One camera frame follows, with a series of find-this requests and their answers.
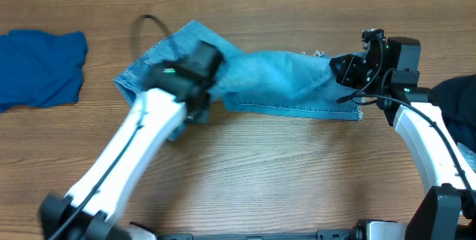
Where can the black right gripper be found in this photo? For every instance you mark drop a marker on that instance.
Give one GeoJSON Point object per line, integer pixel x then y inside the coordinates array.
{"type": "Point", "coordinates": [352, 71]}

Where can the light blue denim jeans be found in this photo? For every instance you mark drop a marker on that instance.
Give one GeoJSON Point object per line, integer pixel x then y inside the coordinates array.
{"type": "Point", "coordinates": [264, 82]}

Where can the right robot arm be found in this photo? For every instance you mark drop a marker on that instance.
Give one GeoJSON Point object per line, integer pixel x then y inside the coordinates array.
{"type": "Point", "coordinates": [387, 75]}

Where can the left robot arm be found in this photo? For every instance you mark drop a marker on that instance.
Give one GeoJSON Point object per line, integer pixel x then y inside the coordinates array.
{"type": "Point", "coordinates": [174, 91]}

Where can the dark navy garment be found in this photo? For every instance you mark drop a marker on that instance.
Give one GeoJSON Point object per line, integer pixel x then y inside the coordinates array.
{"type": "Point", "coordinates": [456, 99]}

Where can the dark blue t-shirt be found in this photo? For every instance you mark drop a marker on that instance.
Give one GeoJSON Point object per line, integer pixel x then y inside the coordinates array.
{"type": "Point", "coordinates": [40, 69]}

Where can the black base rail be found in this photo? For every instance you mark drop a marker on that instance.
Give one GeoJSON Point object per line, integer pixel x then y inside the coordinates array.
{"type": "Point", "coordinates": [253, 236]}

